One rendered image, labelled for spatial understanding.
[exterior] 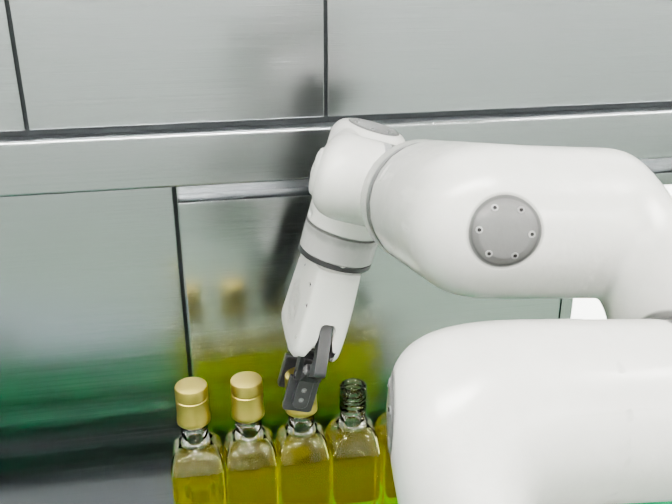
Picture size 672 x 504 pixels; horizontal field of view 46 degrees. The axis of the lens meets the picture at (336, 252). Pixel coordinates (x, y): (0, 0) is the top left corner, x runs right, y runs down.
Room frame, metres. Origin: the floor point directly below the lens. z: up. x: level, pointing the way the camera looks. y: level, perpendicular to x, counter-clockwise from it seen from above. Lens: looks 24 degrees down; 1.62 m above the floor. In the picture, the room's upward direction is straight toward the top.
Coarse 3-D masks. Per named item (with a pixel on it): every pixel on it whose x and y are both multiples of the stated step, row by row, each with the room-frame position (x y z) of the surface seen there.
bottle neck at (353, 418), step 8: (344, 384) 0.73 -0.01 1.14; (352, 384) 0.73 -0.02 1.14; (360, 384) 0.73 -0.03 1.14; (344, 392) 0.71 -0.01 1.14; (352, 392) 0.71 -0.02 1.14; (360, 392) 0.71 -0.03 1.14; (344, 400) 0.71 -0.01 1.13; (352, 400) 0.71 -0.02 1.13; (360, 400) 0.71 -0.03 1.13; (344, 408) 0.71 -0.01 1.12; (352, 408) 0.71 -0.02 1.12; (360, 408) 0.71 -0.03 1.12; (344, 416) 0.71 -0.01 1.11; (352, 416) 0.71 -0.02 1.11; (360, 416) 0.71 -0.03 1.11; (344, 424) 0.71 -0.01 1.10; (352, 424) 0.71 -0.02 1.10; (360, 424) 0.71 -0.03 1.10
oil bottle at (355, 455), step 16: (336, 432) 0.71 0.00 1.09; (352, 432) 0.71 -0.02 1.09; (368, 432) 0.71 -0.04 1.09; (336, 448) 0.70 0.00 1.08; (352, 448) 0.70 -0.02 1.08; (368, 448) 0.70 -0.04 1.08; (336, 464) 0.69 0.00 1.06; (352, 464) 0.69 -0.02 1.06; (368, 464) 0.70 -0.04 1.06; (336, 480) 0.69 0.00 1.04; (352, 480) 0.69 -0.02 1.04; (368, 480) 0.70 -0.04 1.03; (336, 496) 0.69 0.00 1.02; (352, 496) 0.69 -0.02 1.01; (368, 496) 0.70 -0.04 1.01
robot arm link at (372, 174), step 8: (392, 144) 0.66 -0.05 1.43; (400, 144) 0.51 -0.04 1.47; (408, 144) 0.50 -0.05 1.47; (392, 152) 0.50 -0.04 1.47; (376, 160) 0.51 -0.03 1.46; (384, 160) 0.49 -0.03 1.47; (376, 168) 0.49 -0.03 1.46; (368, 176) 0.50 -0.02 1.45; (376, 176) 0.48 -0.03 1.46; (368, 184) 0.49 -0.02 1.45; (368, 192) 0.48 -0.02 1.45; (360, 200) 0.50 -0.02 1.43; (368, 200) 0.48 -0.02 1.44; (368, 208) 0.48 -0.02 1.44; (368, 216) 0.48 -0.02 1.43; (368, 224) 0.48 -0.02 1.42; (368, 232) 0.50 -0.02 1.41; (376, 240) 0.48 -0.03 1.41; (384, 248) 0.47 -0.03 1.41
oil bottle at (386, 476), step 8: (384, 416) 0.74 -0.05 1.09; (376, 424) 0.74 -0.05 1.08; (384, 424) 0.73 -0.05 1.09; (376, 432) 0.74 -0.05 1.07; (384, 432) 0.72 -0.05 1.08; (384, 440) 0.71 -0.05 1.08; (384, 448) 0.71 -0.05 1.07; (384, 456) 0.71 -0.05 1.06; (384, 464) 0.71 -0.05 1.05; (384, 472) 0.70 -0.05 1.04; (384, 480) 0.70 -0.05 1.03; (392, 480) 0.70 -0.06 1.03; (384, 488) 0.70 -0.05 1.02; (392, 488) 0.70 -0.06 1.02; (384, 496) 0.70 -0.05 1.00; (392, 496) 0.70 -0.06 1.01
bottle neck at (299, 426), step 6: (294, 420) 0.70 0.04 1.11; (300, 420) 0.70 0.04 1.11; (306, 420) 0.70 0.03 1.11; (312, 420) 0.71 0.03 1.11; (288, 426) 0.71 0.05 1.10; (294, 426) 0.70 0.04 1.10; (300, 426) 0.70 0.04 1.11; (306, 426) 0.70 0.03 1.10; (312, 426) 0.71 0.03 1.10; (294, 432) 0.70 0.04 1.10; (300, 432) 0.70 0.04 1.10; (306, 432) 0.70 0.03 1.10
